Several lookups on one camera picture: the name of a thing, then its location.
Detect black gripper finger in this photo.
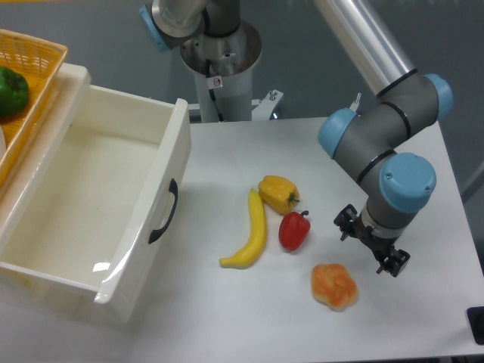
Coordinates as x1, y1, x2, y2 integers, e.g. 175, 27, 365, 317
334, 204, 358, 241
375, 247, 411, 278

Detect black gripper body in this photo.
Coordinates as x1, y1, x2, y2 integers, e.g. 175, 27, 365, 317
353, 209, 397, 261

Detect round orange knotted bread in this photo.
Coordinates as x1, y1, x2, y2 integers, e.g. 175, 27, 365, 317
311, 263, 358, 312

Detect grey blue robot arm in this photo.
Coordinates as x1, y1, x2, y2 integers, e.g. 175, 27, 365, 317
138, 1, 453, 276

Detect red bell pepper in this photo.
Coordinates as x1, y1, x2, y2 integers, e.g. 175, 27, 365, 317
278, 210, 311, 252

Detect yellow bell pepper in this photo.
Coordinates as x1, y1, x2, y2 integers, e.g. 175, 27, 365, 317
258, 175, 299, 215

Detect yellow banana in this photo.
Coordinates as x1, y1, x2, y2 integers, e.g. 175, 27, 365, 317
219, 189, 267, 269

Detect black object at table edge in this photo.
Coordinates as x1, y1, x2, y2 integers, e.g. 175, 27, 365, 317
467, 306, 484, 346

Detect white plastic drawer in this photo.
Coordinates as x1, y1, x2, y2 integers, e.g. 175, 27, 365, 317
5, 85, 191, 323

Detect white drawer cabinet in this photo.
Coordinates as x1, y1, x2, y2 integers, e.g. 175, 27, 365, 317
0, 62, 93, 303

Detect orange woven basket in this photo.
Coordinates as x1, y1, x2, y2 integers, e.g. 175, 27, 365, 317
1, 29, 68, 185

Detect green bell pepper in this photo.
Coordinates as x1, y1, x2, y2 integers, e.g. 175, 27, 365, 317
1, 67, 29, 117

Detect black cable on pedestal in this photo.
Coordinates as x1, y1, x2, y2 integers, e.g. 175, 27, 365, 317
205, 59, 227, 123

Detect black drawer handle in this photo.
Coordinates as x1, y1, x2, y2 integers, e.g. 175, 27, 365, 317
147, 178, 179, 245

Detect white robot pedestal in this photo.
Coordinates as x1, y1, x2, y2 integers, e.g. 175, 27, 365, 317
180, 20, 284, 123

